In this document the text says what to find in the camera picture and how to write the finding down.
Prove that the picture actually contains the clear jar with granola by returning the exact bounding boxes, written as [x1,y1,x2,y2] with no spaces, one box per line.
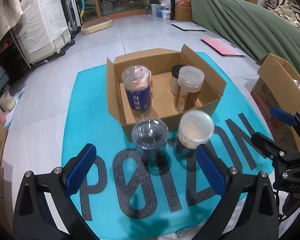
[173,110,215,159]

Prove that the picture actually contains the clear jar white lid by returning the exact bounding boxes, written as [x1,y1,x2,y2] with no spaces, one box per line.
[174,66,205,113]

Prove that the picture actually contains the clear dome-lid cup dark contents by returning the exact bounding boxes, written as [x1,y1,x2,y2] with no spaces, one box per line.
[131,118,169,163]

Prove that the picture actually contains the clear cup blue label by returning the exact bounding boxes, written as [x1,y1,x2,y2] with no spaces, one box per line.
[121,65,152,118]

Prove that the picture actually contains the open cardboard sorting box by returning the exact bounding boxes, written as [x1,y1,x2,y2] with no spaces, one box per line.
[106,45,226,141]

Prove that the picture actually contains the large cardboard box right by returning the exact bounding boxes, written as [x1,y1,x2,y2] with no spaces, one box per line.
[251,54,300,151]

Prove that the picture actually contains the teal foam mat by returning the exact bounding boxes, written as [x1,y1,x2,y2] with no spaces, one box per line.
[62,53,273,239]

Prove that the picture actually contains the green covered sofa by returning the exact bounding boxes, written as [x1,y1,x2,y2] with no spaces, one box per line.
[191,0,300,75]

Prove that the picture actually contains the pink board on floor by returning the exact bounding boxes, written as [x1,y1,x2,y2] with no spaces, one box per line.
[200,37,244,56]

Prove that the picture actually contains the pink ceramic bowl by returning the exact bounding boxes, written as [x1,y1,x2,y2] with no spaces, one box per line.
[0,108,7,126]

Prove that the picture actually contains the black lid jar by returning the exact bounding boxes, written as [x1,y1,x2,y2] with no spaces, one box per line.
[170,64,185,95]

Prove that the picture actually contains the beige ceramic bowl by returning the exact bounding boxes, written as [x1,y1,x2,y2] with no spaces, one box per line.
[0,91,17,111]

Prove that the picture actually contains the white board on floor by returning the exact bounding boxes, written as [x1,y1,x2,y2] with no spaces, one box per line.
[171,22,206,31]

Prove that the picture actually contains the cardboard box under table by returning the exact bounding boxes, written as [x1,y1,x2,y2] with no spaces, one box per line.
[174,5,192,22]

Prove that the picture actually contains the white plastic bucket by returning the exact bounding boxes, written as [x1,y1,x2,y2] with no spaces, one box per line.
[161,9,171,20]

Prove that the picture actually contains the plastic water bottle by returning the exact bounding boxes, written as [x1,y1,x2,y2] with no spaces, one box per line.
[144,0,152,15]

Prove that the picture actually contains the white covered appliance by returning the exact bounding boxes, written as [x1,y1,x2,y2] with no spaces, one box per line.
[13,0,71,64]

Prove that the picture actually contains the hanging clothes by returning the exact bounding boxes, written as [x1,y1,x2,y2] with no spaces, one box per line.
[0,0,23,41]

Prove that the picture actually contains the black suitcases row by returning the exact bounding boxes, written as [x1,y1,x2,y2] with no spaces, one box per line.
[61,0,85,40]

